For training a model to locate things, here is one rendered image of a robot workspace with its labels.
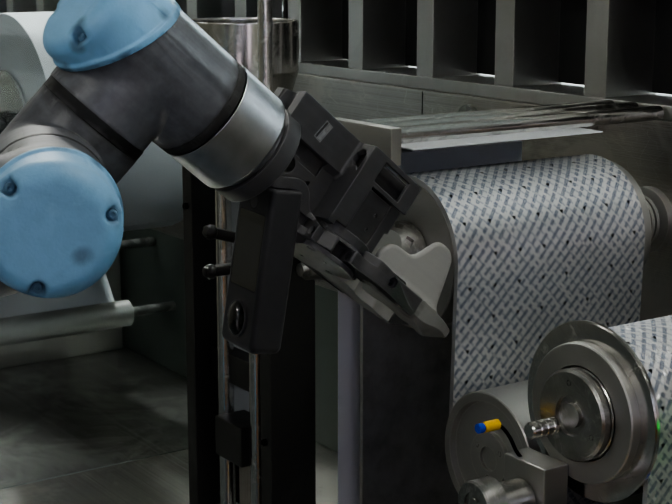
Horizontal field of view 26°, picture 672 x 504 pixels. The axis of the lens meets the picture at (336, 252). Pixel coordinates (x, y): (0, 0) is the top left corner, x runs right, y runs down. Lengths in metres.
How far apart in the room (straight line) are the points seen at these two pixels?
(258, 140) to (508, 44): 0.83
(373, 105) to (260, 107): 1.01
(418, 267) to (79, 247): 0.34
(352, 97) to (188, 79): 1.08
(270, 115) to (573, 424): 0.39
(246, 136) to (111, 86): 0.09
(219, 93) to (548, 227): 0.53
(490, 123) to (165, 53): 0.55
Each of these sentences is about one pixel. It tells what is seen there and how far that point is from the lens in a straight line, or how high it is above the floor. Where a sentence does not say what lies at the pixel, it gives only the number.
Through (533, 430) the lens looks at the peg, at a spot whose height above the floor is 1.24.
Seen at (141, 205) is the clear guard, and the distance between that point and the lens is 2.02.
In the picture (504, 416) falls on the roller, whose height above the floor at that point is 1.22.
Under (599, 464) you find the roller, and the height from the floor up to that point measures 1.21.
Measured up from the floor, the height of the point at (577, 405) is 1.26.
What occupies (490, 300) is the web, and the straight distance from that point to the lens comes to 1.34.
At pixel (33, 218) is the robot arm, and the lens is 0.75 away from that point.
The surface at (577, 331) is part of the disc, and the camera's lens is 1.19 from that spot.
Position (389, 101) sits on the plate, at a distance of 1.91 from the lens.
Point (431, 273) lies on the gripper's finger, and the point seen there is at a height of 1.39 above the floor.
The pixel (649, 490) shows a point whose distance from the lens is 1.18.
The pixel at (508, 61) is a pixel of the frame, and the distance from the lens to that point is 1.73.
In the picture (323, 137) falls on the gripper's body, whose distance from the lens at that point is 0.98.
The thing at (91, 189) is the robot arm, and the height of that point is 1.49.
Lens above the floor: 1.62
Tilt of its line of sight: 12 degrees down
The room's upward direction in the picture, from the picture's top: straight up
